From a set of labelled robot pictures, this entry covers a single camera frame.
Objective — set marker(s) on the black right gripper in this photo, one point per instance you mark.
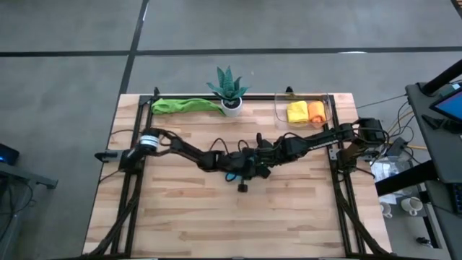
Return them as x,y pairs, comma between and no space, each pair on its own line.
270,153

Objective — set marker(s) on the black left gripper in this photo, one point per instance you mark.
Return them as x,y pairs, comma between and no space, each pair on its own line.
236,162

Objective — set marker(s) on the blue microfiber towel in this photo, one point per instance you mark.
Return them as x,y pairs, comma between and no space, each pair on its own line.
231,177

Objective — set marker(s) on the clear plastic basket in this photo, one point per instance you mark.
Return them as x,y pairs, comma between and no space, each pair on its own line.
281,119

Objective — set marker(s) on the yellow microfiber towel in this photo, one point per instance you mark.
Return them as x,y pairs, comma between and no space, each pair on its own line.
297,112

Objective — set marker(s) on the orange microfiber towel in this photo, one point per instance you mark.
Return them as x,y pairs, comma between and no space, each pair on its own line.
317,112

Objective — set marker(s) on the green microfiber towel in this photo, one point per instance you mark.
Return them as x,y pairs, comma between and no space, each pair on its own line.
180,105

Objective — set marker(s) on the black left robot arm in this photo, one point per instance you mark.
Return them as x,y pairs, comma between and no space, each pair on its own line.
180,148

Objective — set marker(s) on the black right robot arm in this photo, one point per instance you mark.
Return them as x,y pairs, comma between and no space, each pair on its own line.
325,141

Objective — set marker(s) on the white round plant pot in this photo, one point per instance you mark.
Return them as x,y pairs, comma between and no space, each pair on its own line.
231,111

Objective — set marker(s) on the green succulent plant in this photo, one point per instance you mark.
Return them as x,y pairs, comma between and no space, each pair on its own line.
228,85

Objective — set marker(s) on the black power adapter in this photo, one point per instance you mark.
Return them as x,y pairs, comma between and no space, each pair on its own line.
397,146

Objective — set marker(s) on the white mug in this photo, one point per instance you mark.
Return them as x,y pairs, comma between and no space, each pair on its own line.
411,205
385,209

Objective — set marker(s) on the black workstation stand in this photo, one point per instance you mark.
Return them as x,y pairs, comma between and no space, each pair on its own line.
442,159

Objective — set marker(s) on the black plug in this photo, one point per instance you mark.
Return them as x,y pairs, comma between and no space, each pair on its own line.
422,241

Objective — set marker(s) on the blue screen monitor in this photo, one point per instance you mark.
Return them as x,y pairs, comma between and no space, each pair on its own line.
451,106

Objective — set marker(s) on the grey side table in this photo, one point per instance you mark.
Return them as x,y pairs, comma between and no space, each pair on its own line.
25,175

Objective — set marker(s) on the black device with blue light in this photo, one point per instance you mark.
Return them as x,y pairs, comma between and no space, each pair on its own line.
7,155

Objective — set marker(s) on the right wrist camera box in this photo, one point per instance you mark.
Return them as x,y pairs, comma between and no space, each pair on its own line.
264,172

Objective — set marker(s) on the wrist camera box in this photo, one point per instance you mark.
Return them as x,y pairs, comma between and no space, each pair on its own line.
242,187
264,172

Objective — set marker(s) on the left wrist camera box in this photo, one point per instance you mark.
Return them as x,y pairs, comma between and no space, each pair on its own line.
242,187

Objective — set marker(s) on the black metal table frame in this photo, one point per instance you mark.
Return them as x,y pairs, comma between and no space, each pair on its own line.
252,97

